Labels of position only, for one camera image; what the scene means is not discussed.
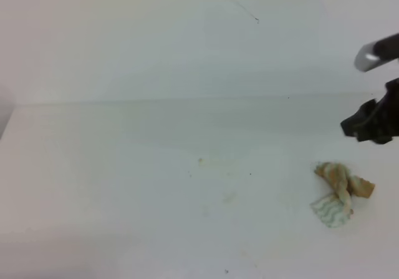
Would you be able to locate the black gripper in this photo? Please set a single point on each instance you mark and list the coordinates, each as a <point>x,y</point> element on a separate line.
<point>375,121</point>

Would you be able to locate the green white striped rag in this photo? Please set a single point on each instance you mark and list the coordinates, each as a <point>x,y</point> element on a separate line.
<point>335,209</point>

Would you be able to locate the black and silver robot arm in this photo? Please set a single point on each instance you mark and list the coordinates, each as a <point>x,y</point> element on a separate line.
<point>376,54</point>

